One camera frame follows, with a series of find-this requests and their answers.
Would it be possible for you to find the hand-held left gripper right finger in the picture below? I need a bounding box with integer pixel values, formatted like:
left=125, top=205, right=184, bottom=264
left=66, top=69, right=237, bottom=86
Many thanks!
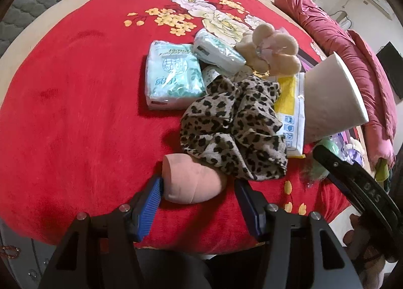
left=233, top=179, right=358, bottom=289

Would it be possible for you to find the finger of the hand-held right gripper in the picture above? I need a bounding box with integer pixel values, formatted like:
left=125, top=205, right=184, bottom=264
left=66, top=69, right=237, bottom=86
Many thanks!
left=313, top=144, right=366, bottom=201

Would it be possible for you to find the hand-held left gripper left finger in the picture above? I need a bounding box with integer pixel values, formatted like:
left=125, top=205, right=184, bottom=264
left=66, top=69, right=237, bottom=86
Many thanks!
left=38, top=176, right=164, bottom=289

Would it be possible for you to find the pink makeup sponge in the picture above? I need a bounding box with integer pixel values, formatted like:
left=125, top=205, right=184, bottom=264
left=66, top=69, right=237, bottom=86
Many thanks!
left=163, top=154, right=227, bottom=204

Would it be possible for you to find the yellow white packet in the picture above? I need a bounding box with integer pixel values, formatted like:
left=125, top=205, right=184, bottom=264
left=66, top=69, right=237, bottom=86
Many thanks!
left=273, top=72, right=307, bottom=159

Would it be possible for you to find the leopard print scrunchie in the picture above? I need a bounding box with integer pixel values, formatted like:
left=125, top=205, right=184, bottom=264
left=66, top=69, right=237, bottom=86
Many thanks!
left=180, top=74, right=288, bottom=181

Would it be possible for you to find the person's right hand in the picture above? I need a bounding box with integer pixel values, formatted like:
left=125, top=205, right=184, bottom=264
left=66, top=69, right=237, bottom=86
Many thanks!
left=343, top=213, right=398, bottom=280

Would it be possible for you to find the purple printed packet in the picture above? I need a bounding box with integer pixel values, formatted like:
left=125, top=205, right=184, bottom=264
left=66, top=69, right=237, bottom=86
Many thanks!
left=342, top=136, right=366, bottom=167

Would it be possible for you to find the dark red quilt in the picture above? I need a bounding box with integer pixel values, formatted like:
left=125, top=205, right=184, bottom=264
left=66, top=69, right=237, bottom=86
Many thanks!
left=274, top=0, right=399, bottom=165

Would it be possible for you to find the black television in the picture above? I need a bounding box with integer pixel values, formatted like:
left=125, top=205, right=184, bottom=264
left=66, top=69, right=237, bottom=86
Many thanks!
left=376, top=41, right=403, bottom=99

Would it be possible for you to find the red floral blanket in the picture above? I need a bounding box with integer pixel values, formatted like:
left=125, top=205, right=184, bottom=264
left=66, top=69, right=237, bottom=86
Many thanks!
left=0, top=0, right=356, bottom=253

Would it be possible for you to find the large green tissue pack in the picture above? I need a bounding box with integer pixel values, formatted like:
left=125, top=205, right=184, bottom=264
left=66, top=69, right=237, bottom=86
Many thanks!
left=145, top=41, right=207, bottom=110

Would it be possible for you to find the small green tissue pack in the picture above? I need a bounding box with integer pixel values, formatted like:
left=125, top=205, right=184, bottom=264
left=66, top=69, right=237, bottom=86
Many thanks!
left=193, top=29, right=247, bottom=75
left=201, top=65, right=221, bottom=88

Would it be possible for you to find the white air conditioner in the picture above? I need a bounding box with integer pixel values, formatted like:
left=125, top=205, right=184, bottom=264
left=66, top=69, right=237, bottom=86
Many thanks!
left=360, top=0, right=394, bottom=20

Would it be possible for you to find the grey quilted headboard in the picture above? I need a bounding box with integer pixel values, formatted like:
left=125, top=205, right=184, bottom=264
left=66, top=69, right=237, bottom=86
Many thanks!
left=0, top=0, right=83, bottom=56

